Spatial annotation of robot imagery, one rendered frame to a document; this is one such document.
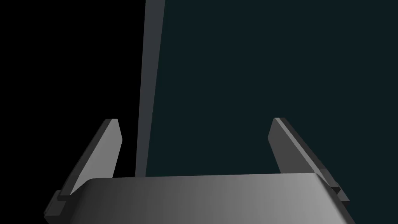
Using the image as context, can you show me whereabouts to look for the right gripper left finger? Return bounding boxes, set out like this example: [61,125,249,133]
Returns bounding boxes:
[59,118,123,197]

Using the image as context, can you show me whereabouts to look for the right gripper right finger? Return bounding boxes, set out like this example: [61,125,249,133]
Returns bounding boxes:
[267,117,342,194]

